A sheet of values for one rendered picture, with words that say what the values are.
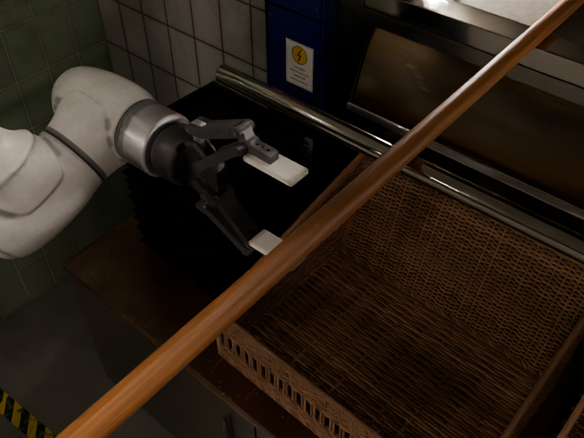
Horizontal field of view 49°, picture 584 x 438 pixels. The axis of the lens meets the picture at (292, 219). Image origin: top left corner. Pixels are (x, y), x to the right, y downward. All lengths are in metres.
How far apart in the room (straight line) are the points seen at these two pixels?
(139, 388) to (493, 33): 0.83
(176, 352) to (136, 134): 0.32
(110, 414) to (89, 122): 0.41
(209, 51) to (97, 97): 0.82
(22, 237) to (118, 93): 0.22
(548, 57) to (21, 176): 0.81
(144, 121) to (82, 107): 0.09
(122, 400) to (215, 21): 1.15
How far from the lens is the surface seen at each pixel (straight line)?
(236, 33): 1.58
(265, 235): 0.82
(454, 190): 0.84
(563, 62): 1.14
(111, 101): 0.88
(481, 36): 1.18
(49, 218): 0.87
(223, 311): 0.64
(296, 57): 1.42
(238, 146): 0.71
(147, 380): 0.61
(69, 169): 0.87
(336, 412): 1.15
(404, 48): 1.31
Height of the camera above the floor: 1.71
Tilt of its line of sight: 44 degrees down
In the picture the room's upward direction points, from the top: straight up
